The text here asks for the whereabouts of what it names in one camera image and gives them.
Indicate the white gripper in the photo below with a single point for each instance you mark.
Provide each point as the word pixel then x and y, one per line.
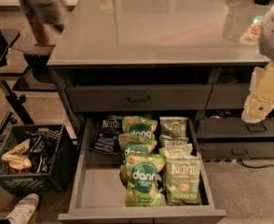
pixel 260 101

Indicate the green Kettle jalapeno chip bag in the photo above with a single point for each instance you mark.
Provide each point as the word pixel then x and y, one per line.
pixel 181 179

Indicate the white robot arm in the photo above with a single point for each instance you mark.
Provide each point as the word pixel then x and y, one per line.
pixel 263 33

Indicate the grey top right drawer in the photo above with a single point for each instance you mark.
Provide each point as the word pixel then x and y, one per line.
pixel 228 96

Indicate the grey middle right drawer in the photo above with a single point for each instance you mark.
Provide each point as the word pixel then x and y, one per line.
pixel 234 128

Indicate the grey bottom right drawer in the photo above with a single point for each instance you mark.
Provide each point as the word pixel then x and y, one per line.
pixel 239 150

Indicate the green Kettle bag back row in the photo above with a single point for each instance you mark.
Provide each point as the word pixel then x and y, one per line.
pixel 173 126

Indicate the green Kettle bag second row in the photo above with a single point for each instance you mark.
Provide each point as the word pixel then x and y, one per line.
pixel 176 151

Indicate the green Kettle bag third row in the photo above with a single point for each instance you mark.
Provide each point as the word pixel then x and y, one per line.
pixel 167 141

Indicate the back green Dang chip bag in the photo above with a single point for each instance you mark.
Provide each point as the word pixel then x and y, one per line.
pixel 140 126

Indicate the green dang chip bag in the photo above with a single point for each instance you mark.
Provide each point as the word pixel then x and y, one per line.
pixel 140 126
pixel 133 143
pixel 142 187

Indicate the middle green Dang chip bag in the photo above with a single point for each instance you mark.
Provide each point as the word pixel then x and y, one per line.
pixel 133 143

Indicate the front green Dang chip bag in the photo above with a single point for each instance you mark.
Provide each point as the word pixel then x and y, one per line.
pixel 142 187

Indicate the dark blue Kettle chip bag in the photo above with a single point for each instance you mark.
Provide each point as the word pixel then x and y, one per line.
pixel 106 140

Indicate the grey top left drawer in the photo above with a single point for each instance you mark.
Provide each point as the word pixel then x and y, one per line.
pixel 138 97

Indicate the open grey middle drawer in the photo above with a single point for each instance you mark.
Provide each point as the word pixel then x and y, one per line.
pixel 98 195

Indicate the yellow chip bag in crate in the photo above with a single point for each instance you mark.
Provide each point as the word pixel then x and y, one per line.
pixel 16 158

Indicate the dark snack bags in crate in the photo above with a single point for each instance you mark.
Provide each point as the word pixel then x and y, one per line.
pixel 42 148

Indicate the person in khaki shorts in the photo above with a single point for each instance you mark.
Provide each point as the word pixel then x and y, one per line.
pixel 40 13

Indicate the dark green plastic crate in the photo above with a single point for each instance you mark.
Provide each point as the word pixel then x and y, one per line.
pixel 57 179

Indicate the black side desk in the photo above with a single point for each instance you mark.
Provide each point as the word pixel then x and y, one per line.
pixel 7 40

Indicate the white shoe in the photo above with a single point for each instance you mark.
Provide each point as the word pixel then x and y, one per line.
pixel 24 210

